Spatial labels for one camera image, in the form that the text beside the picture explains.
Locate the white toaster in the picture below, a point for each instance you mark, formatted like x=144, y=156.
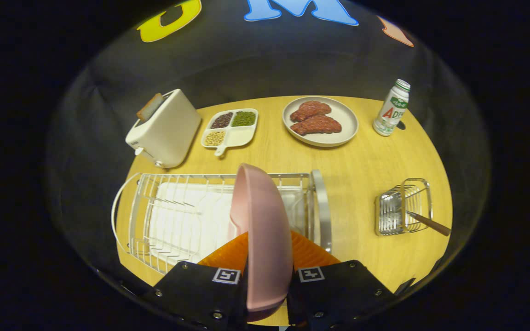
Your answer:
x=168, y=128

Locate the green beans pile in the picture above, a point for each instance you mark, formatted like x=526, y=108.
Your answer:
x=244, y=118

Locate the grey round plate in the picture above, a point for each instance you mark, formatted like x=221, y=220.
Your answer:
x=345, y=122

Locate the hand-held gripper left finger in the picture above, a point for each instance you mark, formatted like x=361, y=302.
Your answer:
x=200, y=294

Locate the pink plate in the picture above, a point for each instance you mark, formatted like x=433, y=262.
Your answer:
x=265, y=239

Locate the dark red beans pile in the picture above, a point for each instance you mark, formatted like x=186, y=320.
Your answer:
x=221, y=120

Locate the yellow beans pile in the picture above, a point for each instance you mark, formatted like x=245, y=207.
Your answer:
x=215, y=138

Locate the brown toast slice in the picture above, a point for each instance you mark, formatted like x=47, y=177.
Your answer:
x=149, y=108

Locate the red meat slice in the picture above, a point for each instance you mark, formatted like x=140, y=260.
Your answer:
x=316, y=125
x=310, y=110

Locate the white divided dish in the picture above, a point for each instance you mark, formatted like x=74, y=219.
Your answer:
x=242, y=136

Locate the white green drink bottle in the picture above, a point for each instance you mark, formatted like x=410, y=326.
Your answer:
x=390, y=112

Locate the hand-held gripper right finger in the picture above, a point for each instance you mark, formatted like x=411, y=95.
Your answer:
x=334, y=294

